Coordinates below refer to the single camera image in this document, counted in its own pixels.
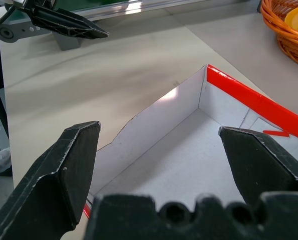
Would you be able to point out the white and red cardboard box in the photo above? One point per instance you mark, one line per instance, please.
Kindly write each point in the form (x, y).
(178, 150)

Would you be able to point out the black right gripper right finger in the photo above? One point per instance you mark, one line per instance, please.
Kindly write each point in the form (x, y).
(259, 165)

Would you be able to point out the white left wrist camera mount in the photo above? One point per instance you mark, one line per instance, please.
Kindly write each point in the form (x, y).
(14, 2)

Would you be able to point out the orange wicker basket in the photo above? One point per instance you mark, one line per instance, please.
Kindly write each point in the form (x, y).
(289, 45)

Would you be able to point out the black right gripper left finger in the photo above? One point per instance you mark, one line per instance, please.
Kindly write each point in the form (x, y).
(46, 190)

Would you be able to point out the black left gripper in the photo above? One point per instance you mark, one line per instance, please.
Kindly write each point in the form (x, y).
(42, 3)

